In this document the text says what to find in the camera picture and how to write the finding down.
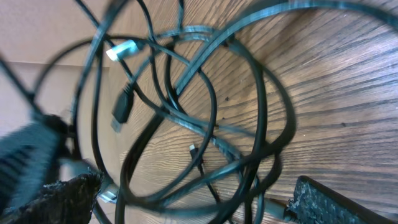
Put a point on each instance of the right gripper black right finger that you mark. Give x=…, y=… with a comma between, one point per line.
x=313, y=202

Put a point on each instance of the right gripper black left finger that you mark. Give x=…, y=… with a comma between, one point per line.
x=60, y=203

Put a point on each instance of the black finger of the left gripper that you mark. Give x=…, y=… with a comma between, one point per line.
x=29, y=160

